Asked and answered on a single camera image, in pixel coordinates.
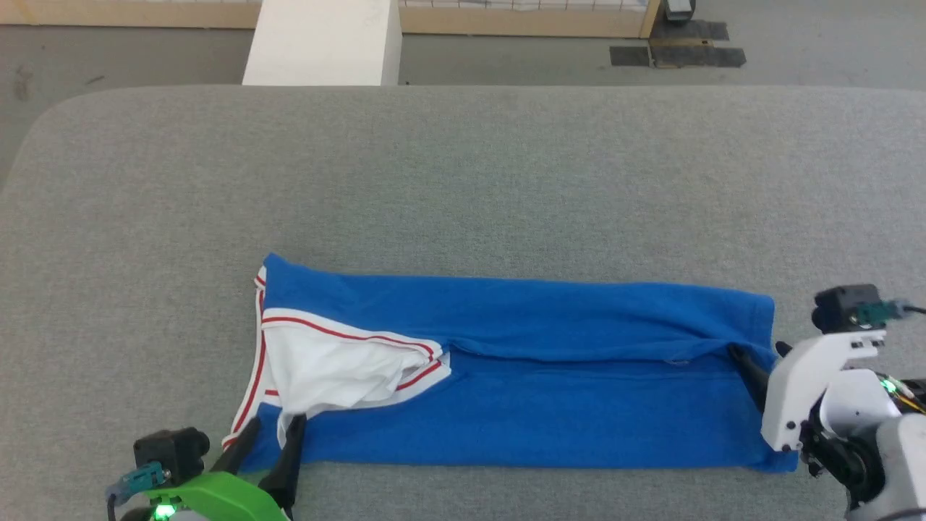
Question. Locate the blue white red-striped garment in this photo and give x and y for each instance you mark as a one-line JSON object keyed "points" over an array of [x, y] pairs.
{"points": [[542, 376]]}

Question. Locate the large black floor mat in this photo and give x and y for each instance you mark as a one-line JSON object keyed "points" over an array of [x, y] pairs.
{"points": [[698, 51]]}

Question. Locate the grey metal stand foot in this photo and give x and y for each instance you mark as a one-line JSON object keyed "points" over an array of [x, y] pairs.
{"points": [[680, 9]]}

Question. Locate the small black floor mat piece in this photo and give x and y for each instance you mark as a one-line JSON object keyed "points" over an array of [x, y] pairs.
{"points": [[629, 56]]}

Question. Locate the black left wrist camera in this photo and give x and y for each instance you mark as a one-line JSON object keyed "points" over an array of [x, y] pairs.
{"points": [[170, 452]]}

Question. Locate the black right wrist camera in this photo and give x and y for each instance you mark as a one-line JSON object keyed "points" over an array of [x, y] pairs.
{"points": [[839, 307]]}

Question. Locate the white rectangular box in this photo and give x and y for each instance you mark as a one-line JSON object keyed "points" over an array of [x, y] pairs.
{"points": [[325, 43]]}

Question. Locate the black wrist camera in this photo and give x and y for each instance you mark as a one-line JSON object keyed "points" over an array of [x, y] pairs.
{"points": [[839, 307], [170, 452]]}

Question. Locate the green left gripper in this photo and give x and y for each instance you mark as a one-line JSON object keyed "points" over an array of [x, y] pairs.
{"points": [[217, 499]]}

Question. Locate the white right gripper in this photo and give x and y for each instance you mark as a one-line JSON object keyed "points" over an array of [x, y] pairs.
{"points": [[803, 376]]}

